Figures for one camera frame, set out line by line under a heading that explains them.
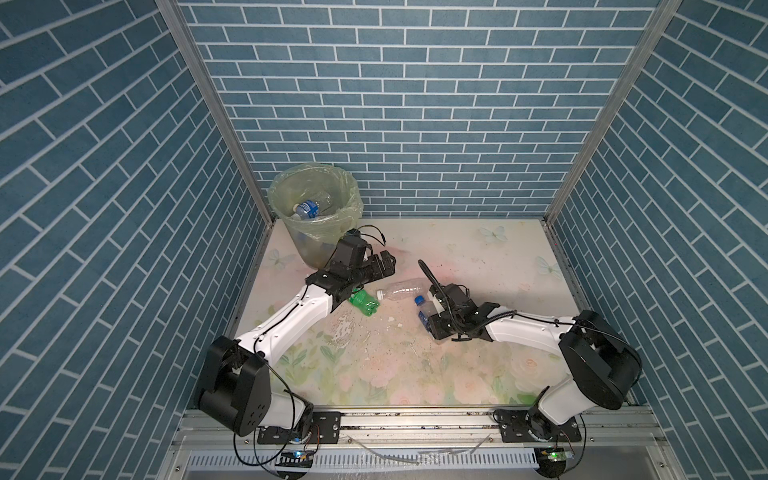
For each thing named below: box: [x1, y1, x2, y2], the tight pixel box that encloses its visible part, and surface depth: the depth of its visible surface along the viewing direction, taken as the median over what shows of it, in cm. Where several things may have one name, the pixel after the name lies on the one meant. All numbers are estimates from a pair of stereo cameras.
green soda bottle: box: [348, 288, 380, 317], surface depth 95 cm
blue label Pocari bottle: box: [293, 200, 320, 219], surface depth 98 cm
